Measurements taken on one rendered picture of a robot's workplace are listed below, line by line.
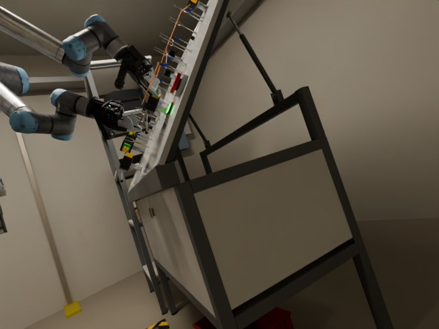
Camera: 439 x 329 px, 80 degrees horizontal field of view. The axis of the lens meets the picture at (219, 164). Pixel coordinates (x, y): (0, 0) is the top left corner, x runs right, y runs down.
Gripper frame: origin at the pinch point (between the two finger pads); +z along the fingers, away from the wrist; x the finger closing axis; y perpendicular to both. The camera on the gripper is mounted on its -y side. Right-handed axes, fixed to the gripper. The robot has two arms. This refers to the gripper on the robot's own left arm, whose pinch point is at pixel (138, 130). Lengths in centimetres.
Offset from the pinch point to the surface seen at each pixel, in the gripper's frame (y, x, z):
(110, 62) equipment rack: -20, 95, -69
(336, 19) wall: 44, 169, 82
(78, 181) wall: -174, 105, -115
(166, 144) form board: 17.2, -25.3, 19.9
